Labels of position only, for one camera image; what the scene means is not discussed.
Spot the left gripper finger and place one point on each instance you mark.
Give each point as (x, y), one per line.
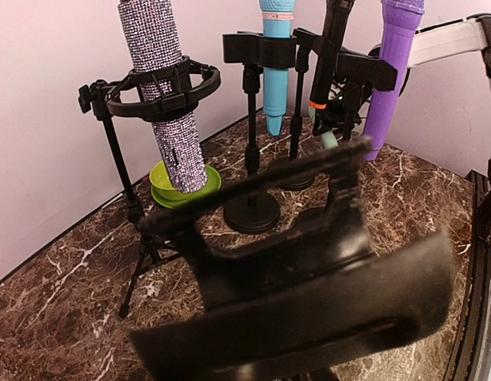
(387, 303)

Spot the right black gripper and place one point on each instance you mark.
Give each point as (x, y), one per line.
(341, 114)

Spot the black round-base mic stand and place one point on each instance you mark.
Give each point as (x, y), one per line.
(258, 212)
(309, 272)
(305, 41)
(346, 64)

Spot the mint green microphone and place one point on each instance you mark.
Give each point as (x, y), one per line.
(328, 139)

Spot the purple microphone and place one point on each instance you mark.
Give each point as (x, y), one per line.
(400, 21)

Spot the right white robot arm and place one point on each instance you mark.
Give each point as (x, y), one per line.
(441, 105)

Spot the light blue microphone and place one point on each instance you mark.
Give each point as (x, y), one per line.
(277, 17)

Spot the lime green plate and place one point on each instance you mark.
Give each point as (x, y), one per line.
(213, 184)

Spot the lime green bowl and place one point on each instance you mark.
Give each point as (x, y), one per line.
(160, 180)

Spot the white slotted cable duct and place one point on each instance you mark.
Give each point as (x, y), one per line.
(483, 369)

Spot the black tripod shock-mount stand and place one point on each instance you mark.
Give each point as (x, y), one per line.
(190, 82)

